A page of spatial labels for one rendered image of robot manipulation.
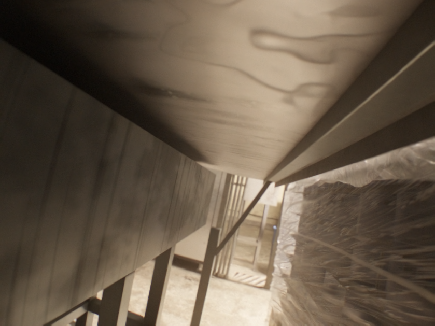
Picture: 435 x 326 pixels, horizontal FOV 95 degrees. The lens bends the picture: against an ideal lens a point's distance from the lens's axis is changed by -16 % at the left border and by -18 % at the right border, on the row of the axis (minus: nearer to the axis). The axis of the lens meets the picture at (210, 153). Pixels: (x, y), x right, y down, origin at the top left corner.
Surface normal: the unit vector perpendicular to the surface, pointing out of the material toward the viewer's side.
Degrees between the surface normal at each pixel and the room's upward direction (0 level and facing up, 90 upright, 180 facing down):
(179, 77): 180
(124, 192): 90
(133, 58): 180
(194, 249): 90
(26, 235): 90
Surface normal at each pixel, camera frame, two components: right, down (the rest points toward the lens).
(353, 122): -0.20, 0.97
